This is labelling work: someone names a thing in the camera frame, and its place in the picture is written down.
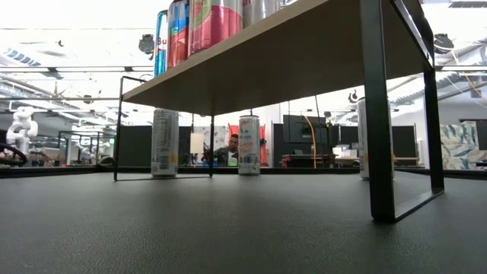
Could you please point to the tall white can black lid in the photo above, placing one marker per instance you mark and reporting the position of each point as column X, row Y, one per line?
column 164, row 144
column 361, row 144
column 249, row 144

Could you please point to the pink white sparkling water can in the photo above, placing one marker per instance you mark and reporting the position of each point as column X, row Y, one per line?
column 215, row 30
column 262, row 9

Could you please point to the red Fanta soda can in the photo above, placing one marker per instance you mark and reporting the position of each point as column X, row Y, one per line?
column 178, row 38

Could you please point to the Red Bull energy drink can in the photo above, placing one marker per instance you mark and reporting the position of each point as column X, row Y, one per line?
column 160, row 45

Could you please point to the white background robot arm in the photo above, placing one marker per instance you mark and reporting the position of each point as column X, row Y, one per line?
column 84, row 151
column 23, row 125

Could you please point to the wooden shelf black metal legs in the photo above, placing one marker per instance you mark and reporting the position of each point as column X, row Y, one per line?
column 304, row 57

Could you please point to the person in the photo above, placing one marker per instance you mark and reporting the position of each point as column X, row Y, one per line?
column 232, row 146

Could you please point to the red fabric panel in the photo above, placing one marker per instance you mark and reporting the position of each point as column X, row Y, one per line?
column 263, row 146

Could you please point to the leaf print fabric panel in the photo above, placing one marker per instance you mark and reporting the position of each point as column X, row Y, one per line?
column 456, row 146
column 218, row 133

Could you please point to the white board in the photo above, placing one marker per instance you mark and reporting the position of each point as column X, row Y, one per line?
column 197, row 142

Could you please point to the dark partition panel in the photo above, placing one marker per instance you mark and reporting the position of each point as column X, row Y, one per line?
column 185, row 141
column 135, row 146

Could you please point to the black equipment cabinet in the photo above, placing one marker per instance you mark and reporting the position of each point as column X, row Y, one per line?
column 304, row 129

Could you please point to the white box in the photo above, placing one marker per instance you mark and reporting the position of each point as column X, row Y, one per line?
column 344, row 153

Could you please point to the black screen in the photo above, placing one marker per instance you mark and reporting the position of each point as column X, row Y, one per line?
column 348, row 135
column 404, row 141

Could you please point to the black ceiling-mounted device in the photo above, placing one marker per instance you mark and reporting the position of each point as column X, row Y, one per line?
column 443, row 43
column 146, row 43
column 353, row 97

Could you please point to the black curved hoop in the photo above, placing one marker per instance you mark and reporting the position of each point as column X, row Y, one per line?
column 19, row 151

